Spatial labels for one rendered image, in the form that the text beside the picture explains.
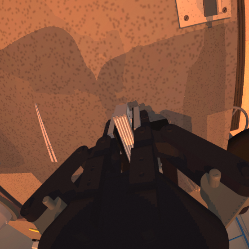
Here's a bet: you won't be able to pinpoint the pale round cylinder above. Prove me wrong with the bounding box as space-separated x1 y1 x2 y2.
0 200 20 227

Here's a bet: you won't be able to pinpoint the dark brown round object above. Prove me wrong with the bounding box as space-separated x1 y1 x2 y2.
227 128 249 159

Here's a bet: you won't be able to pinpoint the white screwed base plate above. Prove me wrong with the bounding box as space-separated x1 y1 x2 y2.
175 0 232 29

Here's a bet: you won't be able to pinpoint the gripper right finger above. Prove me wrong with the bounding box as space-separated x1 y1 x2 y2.
129 106 249 197

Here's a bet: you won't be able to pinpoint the white cable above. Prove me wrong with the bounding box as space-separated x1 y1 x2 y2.
232 106 249 129

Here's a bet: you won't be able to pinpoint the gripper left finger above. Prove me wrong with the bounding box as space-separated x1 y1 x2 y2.
20 103 135 222

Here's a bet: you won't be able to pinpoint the white sheet with blue lines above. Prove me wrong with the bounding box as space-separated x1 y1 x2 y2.
225 215 249 249

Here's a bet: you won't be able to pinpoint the white thin tweezers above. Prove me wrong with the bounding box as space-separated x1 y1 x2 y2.
34 103 58 163

